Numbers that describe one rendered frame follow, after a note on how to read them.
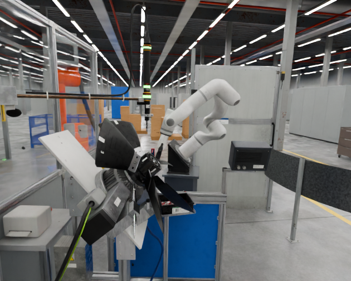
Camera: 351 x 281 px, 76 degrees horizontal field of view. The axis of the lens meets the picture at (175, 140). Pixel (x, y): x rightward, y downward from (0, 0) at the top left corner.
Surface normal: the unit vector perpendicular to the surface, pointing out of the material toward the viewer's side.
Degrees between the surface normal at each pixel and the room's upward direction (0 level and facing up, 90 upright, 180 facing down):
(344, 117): 90
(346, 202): 90
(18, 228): 90
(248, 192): 90
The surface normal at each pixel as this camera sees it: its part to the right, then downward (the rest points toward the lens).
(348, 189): -0.78, 0.09
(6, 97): 0.58, 0.15
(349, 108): 0.15, 0.18
